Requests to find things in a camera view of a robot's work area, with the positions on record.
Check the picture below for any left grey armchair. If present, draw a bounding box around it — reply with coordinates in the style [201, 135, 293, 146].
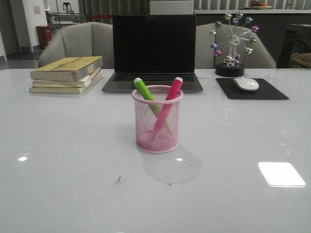
[38, 22, 114, 69]

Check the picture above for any white computer mouse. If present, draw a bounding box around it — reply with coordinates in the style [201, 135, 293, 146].
[233, 77, 259, 91]

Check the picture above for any fruit bowl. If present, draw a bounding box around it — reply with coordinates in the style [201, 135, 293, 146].
[250, 0, 272, 10]

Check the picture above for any right grey armchair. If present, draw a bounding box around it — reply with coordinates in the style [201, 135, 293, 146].
[195, 23, 276, 69]

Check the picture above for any pink marker pen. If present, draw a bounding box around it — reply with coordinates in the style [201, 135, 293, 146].
[152, 77, 183, 140]

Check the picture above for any ferris wheel desk ornament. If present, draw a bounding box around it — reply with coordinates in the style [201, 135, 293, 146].
[209, 11, 259, 77]

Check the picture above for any bottom yellow book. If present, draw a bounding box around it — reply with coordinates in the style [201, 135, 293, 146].
[28, 86, 88, 94]

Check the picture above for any black mouse pad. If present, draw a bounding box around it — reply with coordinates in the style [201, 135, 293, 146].
[216, 78, 289, 100]

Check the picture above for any yellow book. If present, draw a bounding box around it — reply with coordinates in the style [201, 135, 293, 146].
[28, 86, 88, 94]
[30, 56, 103, 81]

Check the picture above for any grey armchair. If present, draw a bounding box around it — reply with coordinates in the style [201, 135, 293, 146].
[195, 23, 276, 69]
[38, 22, 114, 69]

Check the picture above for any pink mesh pen holder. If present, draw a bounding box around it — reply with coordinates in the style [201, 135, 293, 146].
[132, 85, 183, 153]

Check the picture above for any top yellow book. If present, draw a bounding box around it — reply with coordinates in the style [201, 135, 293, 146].
[30, 56, 103, 81]

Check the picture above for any middle cream book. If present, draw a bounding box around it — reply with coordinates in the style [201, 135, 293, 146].
[33, 68, 101, 87]

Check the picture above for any green marker pen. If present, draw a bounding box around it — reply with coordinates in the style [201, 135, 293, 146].
[134, 77, 173, 133]

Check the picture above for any grey open laptop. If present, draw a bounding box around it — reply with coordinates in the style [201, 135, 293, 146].
[102, 15, 203, 93]

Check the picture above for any red bin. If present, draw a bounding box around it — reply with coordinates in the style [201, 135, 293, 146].
[36, 25, 52, 49]

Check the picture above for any white box behind laptop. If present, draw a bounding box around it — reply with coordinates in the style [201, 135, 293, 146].
[149, 0, 194, 15]

